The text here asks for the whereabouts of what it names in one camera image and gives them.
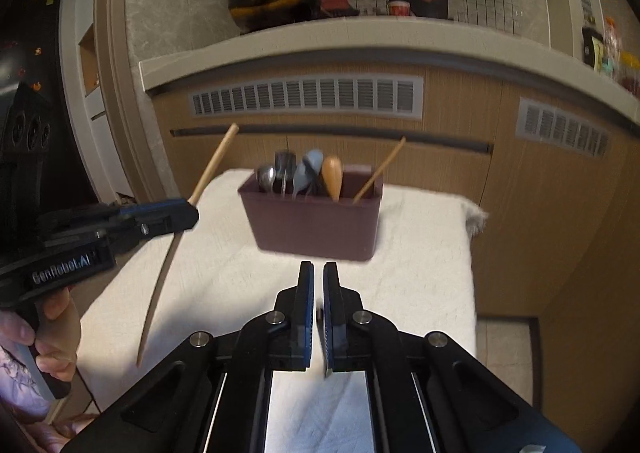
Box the dark metal spoon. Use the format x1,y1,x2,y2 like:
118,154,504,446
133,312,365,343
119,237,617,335
256,164,277,193

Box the wooden spoon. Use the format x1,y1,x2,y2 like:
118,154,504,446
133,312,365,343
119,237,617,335
321,155,343,202

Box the metal spatula scoop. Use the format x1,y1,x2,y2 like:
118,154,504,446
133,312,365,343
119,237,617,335
272,150,297,196

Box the person's left forearm sleeve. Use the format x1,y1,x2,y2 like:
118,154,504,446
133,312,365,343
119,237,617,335
0,348,51,433

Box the person's left hand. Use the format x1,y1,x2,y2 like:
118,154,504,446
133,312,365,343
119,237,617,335
1,287,81,383

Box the white towel mat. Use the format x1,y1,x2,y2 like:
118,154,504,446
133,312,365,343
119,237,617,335
78,169,484,452

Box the maroon plastic utensil holder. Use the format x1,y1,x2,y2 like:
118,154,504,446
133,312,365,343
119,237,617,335
238,165,384,261

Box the light blue rice paddle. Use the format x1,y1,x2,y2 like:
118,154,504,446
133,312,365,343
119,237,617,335
292,149,324,196

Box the white tipped wooden chopstick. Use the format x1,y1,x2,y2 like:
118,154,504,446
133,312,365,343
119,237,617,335
352,137,407,204

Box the small grey ventilation grille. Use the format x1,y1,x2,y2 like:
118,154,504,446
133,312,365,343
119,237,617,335
515,98,610,158

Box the red cup on counter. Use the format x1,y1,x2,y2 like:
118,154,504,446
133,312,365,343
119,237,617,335
387,0,411,17

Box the dark bottle on counter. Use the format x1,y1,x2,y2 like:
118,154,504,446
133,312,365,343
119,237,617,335
582,26,603,72

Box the orange cap bottle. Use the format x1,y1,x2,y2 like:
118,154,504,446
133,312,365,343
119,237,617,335
602,16,622,80

